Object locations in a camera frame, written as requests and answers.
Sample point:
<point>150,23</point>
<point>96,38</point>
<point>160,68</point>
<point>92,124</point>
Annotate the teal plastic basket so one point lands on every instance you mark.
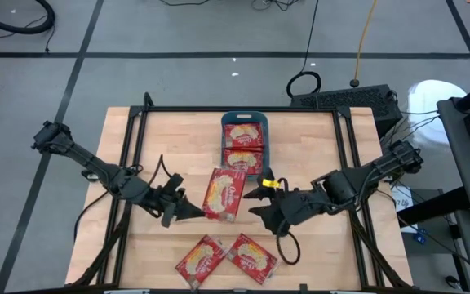
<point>227,118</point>

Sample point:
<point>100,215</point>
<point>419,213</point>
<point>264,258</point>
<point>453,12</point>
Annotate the black computer mouse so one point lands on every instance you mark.
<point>452,281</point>

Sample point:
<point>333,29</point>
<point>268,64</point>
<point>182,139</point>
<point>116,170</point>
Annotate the white paper sheet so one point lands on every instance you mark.
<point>402,202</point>

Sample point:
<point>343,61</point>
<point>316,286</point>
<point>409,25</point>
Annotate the blue tag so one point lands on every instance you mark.
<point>421,237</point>

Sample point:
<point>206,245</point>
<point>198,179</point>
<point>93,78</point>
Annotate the black desk leg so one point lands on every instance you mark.
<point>435,206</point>

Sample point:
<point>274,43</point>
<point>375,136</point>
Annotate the black curved bracket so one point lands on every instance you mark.
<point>148,100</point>

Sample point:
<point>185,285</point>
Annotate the black metal table frame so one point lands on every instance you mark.
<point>178,109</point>

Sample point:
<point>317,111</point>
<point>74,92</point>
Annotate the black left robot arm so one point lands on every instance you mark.
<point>92,163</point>

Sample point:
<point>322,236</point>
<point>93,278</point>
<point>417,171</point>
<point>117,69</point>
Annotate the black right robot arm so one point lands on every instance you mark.
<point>382,167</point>

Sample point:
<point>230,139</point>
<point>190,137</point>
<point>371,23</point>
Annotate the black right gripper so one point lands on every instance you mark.
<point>300,206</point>

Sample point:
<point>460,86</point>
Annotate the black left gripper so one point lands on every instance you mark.
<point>153,200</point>

